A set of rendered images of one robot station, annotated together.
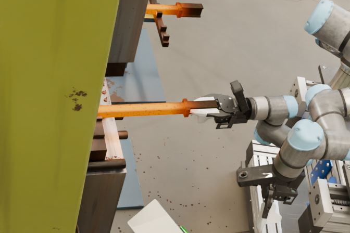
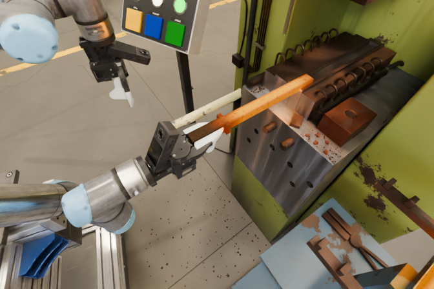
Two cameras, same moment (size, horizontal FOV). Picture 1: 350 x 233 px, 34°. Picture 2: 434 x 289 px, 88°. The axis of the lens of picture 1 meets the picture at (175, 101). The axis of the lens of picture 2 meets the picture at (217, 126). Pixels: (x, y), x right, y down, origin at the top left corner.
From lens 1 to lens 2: 1.76 m
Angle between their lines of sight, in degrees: 83
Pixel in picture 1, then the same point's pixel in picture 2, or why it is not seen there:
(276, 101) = (100, 180)
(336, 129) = not seen: outside the picture
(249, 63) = not seen: outside the picture
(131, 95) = (299, 237)
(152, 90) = (284, 264)
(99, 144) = (274, 70)
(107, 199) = not seen: hidden behind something
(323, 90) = (21, 14)
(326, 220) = not seen: hidden behind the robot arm
